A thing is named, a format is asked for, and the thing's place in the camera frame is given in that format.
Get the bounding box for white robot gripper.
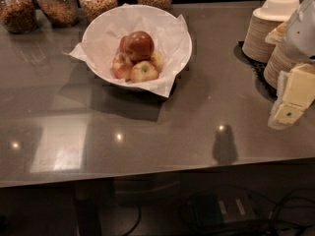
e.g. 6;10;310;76
268;0;315;130

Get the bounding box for right yellow apple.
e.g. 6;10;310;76
151;50;164;72

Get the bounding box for yellow-red apple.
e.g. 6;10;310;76
112;52;134;81
130;61;159;83

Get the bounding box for black cable on floor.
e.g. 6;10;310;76
178;184;315;236

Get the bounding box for far left cereal jar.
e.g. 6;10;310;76
0;0;37;33

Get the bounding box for black box under table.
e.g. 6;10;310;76
192;191;259;227

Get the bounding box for left yellow-red apple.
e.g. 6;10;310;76
112;52;134;81

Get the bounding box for front stack paper bowls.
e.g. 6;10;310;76
264;22;295;89

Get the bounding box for front yellow-red apple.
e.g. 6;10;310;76
130;61;159;83

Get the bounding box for white paper liner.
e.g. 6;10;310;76
68;3;192;99

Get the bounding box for black rubber mat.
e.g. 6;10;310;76
238;41;278;102

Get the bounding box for white bowl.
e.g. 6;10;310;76
81;4;193;91

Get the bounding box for large red apple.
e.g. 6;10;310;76
119;30;155;62

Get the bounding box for rear stack paper bowls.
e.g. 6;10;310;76
242;0;299;63

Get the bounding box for stack paper bowls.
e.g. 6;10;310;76
242;0;299;63
264;22;295;89

